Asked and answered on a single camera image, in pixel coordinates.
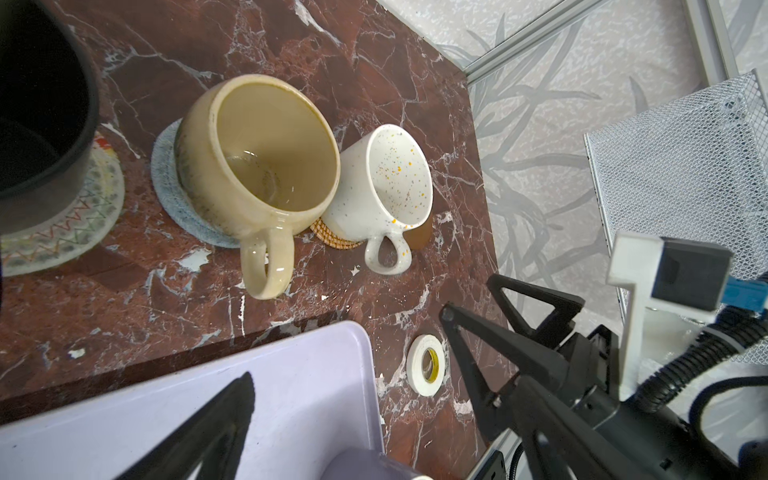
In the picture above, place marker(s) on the white woven spiral coaster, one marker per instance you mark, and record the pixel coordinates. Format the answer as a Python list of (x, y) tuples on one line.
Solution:
[(79, 227)]

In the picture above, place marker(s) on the white tape roll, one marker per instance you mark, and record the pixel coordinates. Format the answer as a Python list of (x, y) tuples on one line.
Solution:
[(426, 364)]

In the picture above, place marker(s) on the white mug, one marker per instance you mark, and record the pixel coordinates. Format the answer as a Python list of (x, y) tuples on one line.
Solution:
[(385, 190)]

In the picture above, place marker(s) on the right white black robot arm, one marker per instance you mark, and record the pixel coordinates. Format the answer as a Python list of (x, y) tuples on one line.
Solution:
[(718, 408)]

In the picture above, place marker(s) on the black mug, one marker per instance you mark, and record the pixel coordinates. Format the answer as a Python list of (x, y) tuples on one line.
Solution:
[(49, 114)]

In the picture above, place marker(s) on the white wire mesh basket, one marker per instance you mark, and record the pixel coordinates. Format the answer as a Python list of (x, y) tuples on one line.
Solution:
[(693, 169)]

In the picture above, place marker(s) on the grey blue round coaster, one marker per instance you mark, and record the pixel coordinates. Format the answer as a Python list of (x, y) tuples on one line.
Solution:
[(174, 199)]

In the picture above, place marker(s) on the brown wooden coaster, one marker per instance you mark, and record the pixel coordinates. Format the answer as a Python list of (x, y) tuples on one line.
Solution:
[(419, 237)]

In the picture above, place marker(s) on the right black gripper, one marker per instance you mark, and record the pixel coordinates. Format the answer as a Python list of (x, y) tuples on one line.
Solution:
[(564, 402)]

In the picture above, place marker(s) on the beige mug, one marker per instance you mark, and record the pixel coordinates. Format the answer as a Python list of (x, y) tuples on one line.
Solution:
[(259, 161)]

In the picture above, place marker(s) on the tan woven rattan coaster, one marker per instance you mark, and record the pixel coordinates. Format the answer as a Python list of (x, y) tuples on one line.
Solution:
[(326, 236)]

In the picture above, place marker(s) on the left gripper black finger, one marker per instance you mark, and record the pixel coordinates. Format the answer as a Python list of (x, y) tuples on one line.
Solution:
[(208, 445)]

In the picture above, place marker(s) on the lavender plastic tray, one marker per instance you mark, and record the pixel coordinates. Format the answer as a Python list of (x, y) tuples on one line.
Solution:
[(315, 397)]

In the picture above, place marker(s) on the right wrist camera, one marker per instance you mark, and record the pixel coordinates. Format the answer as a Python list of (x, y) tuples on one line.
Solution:
[(668, 277)]

